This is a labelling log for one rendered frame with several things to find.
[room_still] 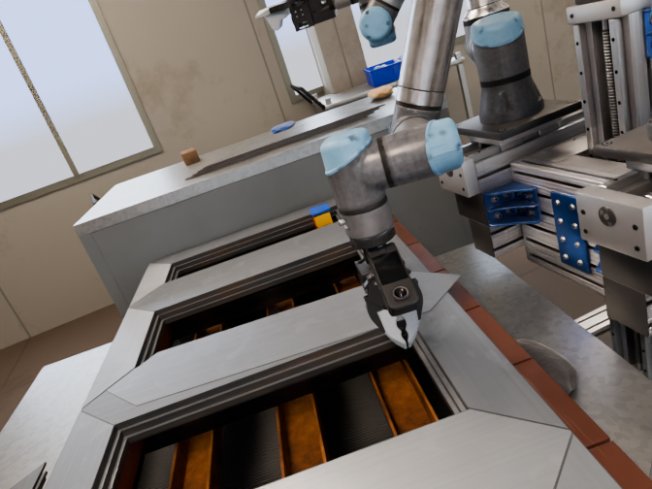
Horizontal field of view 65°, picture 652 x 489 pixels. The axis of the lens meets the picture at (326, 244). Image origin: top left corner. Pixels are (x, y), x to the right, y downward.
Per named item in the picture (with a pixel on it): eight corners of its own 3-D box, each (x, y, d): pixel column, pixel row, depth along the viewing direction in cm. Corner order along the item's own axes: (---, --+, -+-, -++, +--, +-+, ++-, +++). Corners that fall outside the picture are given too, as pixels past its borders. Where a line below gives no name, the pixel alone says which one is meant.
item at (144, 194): (79, 237, 169) (73, 226, 167) (119, 193, 225) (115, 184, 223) (447, 107, 173) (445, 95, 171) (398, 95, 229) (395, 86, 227)
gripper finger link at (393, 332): (399, 333, 90) (385, 288, 86) (409, 351, 84) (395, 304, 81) (382, 340, 90) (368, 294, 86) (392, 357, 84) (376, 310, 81)
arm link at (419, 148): (445, 106, 78) (375, 127, 80) (457, 119, 67) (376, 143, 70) (456, 155, 80) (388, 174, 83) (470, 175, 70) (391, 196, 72)
